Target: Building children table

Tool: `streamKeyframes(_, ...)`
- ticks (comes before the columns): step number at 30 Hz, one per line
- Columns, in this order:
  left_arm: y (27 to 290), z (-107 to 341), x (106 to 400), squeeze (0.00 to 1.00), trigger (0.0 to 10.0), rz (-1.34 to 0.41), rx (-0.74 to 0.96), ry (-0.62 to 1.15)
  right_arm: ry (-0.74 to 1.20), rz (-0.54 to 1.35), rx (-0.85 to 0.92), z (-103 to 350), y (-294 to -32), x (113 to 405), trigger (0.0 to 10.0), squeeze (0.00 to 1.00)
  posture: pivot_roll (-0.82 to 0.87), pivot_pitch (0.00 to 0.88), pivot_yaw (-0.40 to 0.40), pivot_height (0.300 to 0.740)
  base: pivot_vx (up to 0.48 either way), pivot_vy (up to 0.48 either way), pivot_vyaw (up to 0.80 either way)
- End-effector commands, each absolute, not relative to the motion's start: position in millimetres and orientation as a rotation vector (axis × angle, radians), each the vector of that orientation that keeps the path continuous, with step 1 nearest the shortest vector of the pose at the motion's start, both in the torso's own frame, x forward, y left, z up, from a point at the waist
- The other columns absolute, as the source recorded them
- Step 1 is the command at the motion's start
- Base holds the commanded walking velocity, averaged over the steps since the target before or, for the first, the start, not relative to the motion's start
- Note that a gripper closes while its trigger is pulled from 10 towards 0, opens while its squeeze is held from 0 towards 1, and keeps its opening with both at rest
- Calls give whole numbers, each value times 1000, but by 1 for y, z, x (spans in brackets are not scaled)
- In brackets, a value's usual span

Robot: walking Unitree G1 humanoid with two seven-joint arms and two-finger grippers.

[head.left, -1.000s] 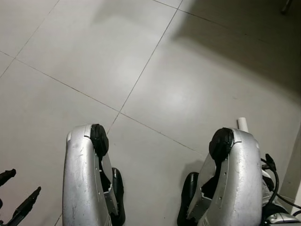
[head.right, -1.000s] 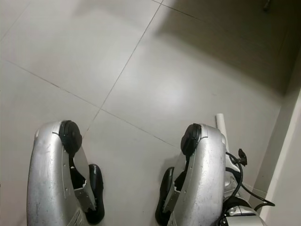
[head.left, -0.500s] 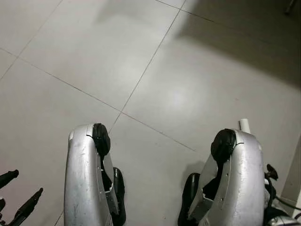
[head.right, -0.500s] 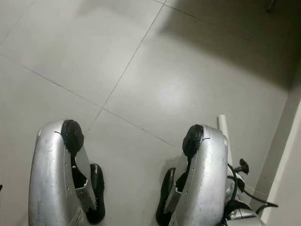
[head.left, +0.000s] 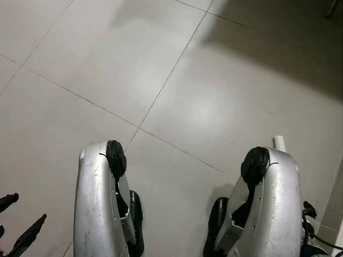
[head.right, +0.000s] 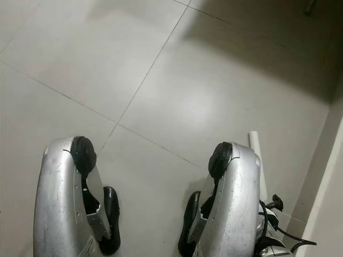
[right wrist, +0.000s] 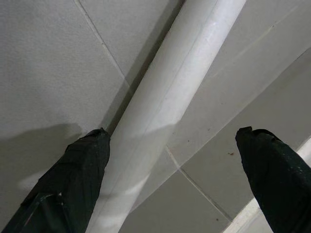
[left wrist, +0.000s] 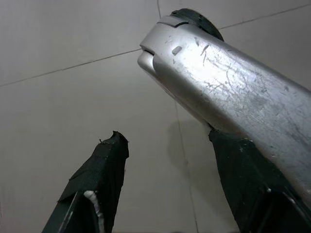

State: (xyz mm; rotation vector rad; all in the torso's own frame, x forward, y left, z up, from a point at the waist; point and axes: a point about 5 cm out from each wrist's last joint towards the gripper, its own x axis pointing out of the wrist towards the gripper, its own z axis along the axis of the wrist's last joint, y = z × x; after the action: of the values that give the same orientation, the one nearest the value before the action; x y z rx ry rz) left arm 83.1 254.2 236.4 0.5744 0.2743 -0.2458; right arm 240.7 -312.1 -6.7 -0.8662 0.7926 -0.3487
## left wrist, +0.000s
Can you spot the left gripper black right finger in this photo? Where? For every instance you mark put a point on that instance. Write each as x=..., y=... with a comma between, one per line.
x=243, y=174

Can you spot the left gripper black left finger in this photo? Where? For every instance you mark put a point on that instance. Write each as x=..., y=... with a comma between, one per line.
x=102, y=174

